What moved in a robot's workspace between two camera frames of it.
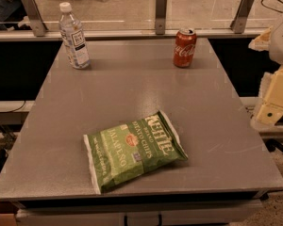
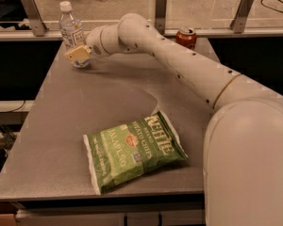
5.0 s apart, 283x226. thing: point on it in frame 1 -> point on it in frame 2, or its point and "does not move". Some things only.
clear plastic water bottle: x=74 y=37 does not move
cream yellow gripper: x=282 y=42 -> x=93 y=43
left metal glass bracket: x=33 y=13 does not move
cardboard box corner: x=5 y=213 does not move
